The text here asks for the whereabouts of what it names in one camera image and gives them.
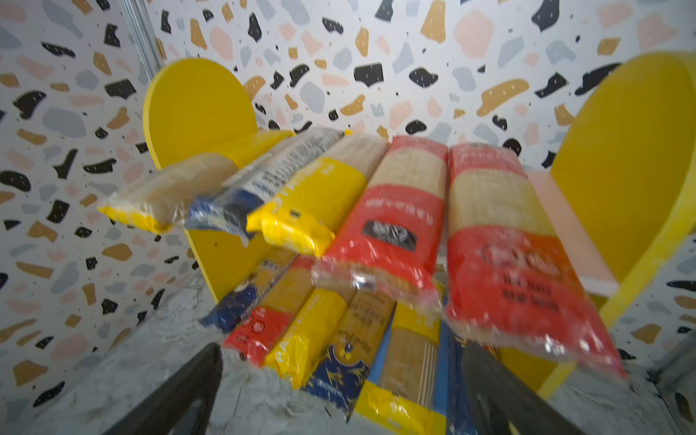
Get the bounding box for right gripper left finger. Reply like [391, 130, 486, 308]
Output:
[106, 343, 223, 434]

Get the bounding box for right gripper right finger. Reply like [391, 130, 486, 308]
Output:
[461, 342, 582, 434]

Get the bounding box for red black-label spaghetti bag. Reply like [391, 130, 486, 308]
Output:
[222, 256, 316, 367]

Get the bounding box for dark blue Anko pasta bag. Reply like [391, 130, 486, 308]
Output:
[199, 248, 297, 334]

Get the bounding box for yellow Pastatime bag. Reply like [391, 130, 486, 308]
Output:
[355, 302, 445, 434]
[265, 287, 356, 390]

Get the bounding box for blue starry pasta bag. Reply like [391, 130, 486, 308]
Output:
[303, 291, 396, 420]

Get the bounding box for yellow top spaghetti bag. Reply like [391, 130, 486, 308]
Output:
[97, 129, 295, 235]

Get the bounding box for yellow end spaghetti bag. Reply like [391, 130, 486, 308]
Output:
[246, 133, 389, 258]

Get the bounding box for white label noodle bag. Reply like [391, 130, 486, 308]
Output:
[185, 127, 345, 247]

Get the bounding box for blue Barilla spaghetti pack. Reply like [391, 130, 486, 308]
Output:
[446, 332, 478, 435]

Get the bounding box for yellow shelf with coloured boards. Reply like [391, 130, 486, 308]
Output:
[142, 51, 696, 401]

